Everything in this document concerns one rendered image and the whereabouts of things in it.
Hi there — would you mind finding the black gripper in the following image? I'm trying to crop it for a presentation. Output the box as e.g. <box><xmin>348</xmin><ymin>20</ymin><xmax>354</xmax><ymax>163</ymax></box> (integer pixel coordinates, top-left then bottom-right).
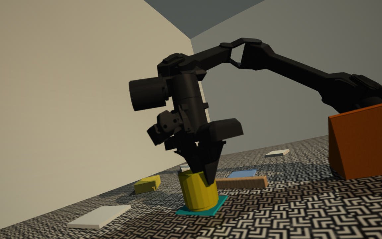
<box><xmin>164</xmin><ymin>97</ymin><xmax>243</xmax><ymax>185</ymax></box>

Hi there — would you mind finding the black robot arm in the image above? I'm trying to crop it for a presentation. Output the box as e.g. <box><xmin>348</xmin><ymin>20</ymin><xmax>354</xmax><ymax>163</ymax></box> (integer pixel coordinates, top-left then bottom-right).
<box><xmin>129</xmin><ymin>38</ymin><xmax>382</xmax><ymax>146</ymax></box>

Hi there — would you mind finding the yellow cup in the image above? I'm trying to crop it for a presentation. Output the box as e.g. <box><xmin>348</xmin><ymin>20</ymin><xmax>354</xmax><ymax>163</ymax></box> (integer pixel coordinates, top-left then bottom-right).
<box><xmin>178</xmin><ymin>169</ymin><xmax>219</xmax><ymax>211</ymax></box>

